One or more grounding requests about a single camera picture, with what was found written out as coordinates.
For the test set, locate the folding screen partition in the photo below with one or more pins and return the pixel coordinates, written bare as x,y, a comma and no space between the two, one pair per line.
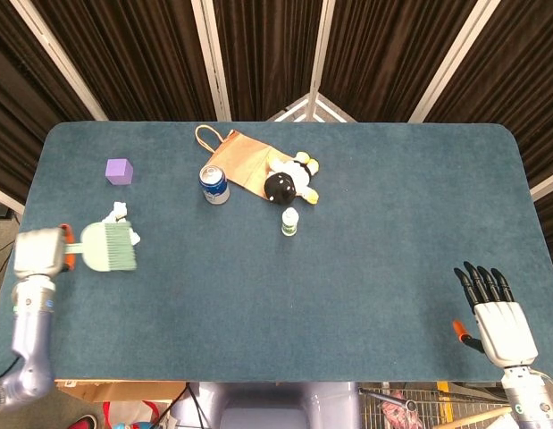
276,58

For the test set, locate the blue table mat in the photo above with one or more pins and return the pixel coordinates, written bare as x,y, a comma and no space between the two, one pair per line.
276,268

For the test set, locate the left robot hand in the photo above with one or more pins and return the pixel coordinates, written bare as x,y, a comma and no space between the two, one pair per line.
41,252

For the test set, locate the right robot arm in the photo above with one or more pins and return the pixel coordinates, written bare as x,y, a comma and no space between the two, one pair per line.
528,397

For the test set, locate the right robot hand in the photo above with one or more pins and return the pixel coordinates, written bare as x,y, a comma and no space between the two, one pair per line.
504,328

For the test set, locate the robot base torso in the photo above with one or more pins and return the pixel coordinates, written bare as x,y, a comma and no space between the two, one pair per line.
267,404

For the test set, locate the black and white plush toy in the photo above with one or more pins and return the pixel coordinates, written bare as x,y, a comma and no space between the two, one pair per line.
289,179

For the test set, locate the red and white bag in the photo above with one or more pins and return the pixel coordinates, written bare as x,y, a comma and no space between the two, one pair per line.
124,413

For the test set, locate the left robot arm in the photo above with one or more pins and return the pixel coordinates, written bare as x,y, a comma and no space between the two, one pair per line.
28,339

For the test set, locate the blue soda can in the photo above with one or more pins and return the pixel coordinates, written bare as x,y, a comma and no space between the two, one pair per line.
214,184

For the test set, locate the pale green hand brush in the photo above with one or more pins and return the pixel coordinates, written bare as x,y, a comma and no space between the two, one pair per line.
111,246

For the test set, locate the purple cube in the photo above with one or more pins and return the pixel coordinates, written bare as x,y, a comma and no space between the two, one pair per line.
119,172

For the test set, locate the white paper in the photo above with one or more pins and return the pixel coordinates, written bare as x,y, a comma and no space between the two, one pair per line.
122,219

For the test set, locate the cardboard box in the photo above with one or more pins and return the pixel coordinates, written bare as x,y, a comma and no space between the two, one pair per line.
119,391

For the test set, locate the wooden stick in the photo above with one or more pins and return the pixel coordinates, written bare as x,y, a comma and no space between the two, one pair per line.
477,418

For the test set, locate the small white green bottle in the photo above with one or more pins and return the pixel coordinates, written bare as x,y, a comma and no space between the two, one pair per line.
290,222

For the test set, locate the brown paper bag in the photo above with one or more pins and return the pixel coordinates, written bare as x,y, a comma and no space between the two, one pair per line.
240,161

